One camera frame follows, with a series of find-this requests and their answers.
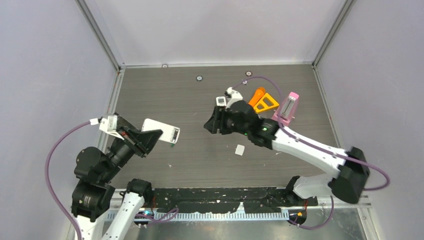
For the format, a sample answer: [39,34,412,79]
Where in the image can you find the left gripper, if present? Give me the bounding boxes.
[101,122,163,181]

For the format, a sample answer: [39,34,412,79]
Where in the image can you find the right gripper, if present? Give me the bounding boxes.
[203,106,250,137]

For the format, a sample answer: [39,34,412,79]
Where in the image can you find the white grey remote control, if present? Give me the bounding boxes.
[141,118,181,144]

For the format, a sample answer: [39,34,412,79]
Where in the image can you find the white beige remote control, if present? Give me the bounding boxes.
[215,96,227,107]

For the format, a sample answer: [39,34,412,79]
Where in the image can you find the white battery cover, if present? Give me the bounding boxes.
[234,144,245,156]

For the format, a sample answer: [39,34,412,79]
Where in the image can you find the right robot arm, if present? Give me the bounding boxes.
[203,100,370,205]

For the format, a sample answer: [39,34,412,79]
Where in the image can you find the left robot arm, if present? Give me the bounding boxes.
[71,113,171,240]

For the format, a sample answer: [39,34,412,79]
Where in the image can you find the yellow triangle ruler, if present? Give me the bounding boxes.
[253,93,280,114]

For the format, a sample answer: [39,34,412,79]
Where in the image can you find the pink metronome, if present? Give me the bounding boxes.
[271,92,300,127]

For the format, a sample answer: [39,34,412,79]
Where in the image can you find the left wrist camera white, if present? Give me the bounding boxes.
[89,113,124,140]

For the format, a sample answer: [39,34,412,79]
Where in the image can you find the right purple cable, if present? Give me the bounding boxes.
[231,75,391,192]

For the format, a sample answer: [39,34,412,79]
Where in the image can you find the purple cable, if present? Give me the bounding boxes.
[44,120,94,240]
[231,75,391,192]

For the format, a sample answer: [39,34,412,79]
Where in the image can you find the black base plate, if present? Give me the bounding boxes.
[145,187,318,214]

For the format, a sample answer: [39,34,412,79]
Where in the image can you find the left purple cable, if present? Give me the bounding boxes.
[44,120,94,240]

